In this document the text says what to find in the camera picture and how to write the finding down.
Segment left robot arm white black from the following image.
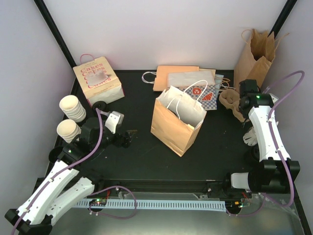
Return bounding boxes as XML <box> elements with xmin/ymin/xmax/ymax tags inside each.
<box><xmin>5</xmin><ymin>114</ymin><xmax>137</xmax><ymax>235</ymax></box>

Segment upper stack of paper cups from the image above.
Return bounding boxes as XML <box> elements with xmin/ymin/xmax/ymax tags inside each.
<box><xmin>59</xmin><ymin>95</ymin><xmax>87</xmax><ymax>123</ymax></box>

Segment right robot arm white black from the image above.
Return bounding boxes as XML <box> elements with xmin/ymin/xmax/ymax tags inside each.
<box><xmin>222</xmin><ymin>79</ymin><xmax>300</xmax><ymax>197</ymax></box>

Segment orange paper bag white handles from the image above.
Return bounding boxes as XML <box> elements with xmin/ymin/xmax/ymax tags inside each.
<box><xmin>151</xmin><ymin>80</ymin><xmax>208</xmax><ymax>157</ymax></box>

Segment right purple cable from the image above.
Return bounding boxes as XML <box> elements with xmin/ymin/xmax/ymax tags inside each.
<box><xmin>226</xmin><ymin>70</ymin><xmax>306</xmax><ymax>217</ymax></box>

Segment tall brown paper bag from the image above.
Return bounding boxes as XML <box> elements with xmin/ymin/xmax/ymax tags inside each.
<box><xmin>234</xmin><ymin>29</ymin><xmax>282</xmax><ymax>92</ymax></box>

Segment lower stack of paper cups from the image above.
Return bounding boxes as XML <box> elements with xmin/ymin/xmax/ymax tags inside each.
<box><xmin>56</xmin><ymin>119</ymin><xmax>81</xmax><ymax>143</ymax></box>

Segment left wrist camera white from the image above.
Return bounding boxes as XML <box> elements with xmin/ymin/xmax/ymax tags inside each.
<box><xmin>105</xmin><ymin>111</ymin><xmax>124</xmax><ymax>134</ymax></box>

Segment flat orange paper bag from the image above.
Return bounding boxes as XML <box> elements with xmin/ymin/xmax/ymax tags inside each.
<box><xmin>141</xmin><ymin>65</ymin><xmax>200</xmax><ymax>92</ymax></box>

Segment black cup lid stack left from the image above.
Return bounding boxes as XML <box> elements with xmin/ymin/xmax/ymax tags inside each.
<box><xmin>48</xmin><ymin>146</ymin><xmax>64</xmax><ymax>164</ymax></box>

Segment white wrapped straws in cup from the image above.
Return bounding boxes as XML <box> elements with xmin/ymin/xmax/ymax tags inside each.
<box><xmin>243</xmin><ymin>127</ymin><xmax>258</xmax><ymax>146</ymax></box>

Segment flat kraft bag brown handles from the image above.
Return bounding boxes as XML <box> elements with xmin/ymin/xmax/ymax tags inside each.
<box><xmin>199</xmin><ymin>68</ymin><xmax>235</xmax><ymax>94</ymax></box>

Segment Cakes printed paper bag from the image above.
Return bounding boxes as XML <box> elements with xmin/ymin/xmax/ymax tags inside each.
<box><xmin>73</xmin><ymin>56</ymin><xmax>124</xmax><ymax>106</ymax></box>

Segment stack of paper cups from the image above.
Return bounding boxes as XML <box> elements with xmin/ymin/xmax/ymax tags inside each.
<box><xmin>59</xmin><ymin>95</ymin><xmax>87</xmax><ymax>123</ymax></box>
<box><xmin>56</xmin><ymin>119</ymin><xmax>81</xmax><ymax>143</ymax></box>

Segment blue checkered paper bag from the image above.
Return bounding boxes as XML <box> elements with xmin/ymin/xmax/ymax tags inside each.
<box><xmin>186</xmin><ymin>85</ymin><xmax>217</xmax><ymax>111</ymax></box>

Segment black lid stack right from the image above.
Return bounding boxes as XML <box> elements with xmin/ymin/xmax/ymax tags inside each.
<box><xmin>248</xmin><ymin>145</ymin><xmax>260</xmax><ymax>163</ymax></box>

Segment white slotted cable duct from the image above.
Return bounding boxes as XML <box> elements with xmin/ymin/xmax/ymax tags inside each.
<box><xmin>73</xmin><ymin>197</ymin><xmax>226</xmax><ymax>212</ymax></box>

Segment black coffee cup lid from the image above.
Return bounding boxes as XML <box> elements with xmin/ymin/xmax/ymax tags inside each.
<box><xmin>92</xmin><ymin>101</ymin><xmax>107</xmax><ymax>111</ymax></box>

